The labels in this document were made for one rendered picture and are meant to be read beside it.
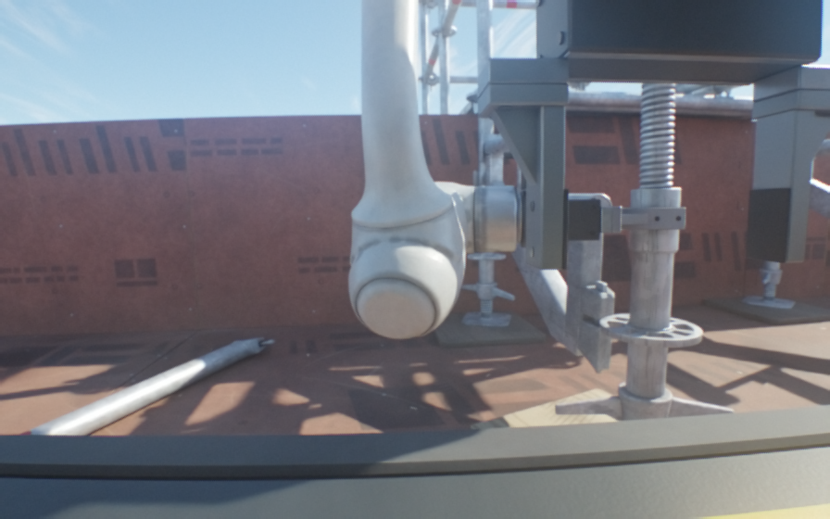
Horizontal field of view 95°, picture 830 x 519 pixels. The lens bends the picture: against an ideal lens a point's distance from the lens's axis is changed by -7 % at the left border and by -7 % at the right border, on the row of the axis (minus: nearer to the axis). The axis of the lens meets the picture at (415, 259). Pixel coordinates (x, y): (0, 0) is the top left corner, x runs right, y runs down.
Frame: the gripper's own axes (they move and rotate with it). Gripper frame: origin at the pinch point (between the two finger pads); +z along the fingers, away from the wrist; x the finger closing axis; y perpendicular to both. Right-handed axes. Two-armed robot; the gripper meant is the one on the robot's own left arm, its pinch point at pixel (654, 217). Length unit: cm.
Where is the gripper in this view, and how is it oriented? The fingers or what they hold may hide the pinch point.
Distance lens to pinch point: 59.6
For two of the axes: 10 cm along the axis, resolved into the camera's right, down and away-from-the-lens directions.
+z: 9.8, 0.0, -1.9
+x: -1.9, 1.3, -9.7
